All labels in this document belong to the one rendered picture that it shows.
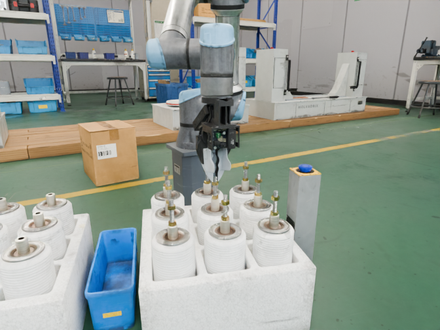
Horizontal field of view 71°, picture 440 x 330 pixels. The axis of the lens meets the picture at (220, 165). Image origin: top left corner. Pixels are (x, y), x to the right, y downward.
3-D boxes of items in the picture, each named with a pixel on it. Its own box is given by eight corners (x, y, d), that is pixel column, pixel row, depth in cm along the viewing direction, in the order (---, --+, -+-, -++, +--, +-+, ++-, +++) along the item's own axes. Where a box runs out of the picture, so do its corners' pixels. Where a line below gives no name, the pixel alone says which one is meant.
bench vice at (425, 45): (427, 57, 435) (431, 38, 428) (441, 57, 421) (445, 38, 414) (411, 57, 416) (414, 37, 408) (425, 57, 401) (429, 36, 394)
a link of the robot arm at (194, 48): (194, 39, 83) (186, 35, 73) (235, 39, 82) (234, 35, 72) (194, 70, 85) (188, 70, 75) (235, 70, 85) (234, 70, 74)
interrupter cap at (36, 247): (10, 245, 66) (9, 242, 65) (49, 240, 67) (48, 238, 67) (-5, 266, 59) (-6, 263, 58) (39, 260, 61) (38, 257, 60)
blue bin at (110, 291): (104, 263, 101) (100, 230, 97) (139, 258, 103) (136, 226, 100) (90, 338, 73) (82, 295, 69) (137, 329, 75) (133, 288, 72)
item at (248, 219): (232, 258, 92) (233, 202, 86) (259, 250, 96) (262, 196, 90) (250, 277, 83) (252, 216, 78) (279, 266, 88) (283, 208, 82)
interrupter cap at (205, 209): (196, 207, 84) (196, 204, 84) (222, 202, 87) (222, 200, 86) (206, 219, 77) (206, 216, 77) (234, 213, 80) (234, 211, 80)
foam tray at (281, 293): (146, 258, 104) (143, 209, 98) (257, 245, 111) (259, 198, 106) (145, 361, 67) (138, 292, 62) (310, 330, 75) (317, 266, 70)
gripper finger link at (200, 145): (197, 165, 76) (198, 129, 73) (195, 163, 77) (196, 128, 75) (215, 163, 78) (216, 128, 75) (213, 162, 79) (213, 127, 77)
